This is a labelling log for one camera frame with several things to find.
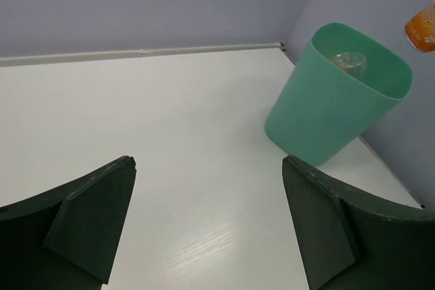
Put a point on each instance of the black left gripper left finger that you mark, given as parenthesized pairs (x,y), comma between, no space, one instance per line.
(68,236)

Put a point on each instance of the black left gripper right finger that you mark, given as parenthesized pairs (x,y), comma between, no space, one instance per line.
(351,239)

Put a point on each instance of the clear jar with silver rim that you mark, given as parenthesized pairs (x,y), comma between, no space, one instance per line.
(352,63)

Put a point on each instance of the long orange label bottle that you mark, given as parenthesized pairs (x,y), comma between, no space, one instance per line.
(419,30)

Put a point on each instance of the green plastic bin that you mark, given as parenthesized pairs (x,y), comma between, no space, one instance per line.
(321,108)

